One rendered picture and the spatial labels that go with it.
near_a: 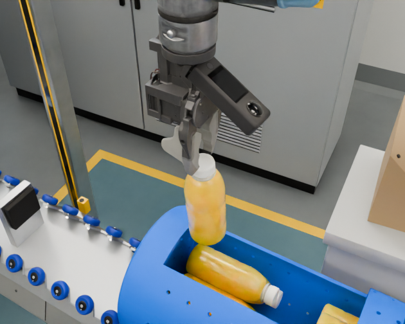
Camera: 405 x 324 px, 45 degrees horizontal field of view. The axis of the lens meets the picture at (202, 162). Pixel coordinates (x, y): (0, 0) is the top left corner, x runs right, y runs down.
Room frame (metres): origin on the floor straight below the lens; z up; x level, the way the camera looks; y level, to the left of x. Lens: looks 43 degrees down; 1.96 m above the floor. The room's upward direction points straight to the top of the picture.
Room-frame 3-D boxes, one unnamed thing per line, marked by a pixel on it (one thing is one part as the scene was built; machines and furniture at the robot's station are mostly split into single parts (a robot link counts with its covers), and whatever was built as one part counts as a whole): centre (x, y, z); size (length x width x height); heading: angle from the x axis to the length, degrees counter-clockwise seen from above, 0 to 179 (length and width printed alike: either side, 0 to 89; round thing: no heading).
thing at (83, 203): (0.91, 0.35, 0.92); 0.08 x 0.03 x 0.05; 149
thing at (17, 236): (0.83, 0.46, 1.00); 0.10 x 0.04 x 0.15; 149
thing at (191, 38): (0.57, 0.02, 1.66); 0.08 x 0.08 x 0.05
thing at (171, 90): (0.57, 0.02, 1.58); 0.09 x 0.08 x 0.12; 59
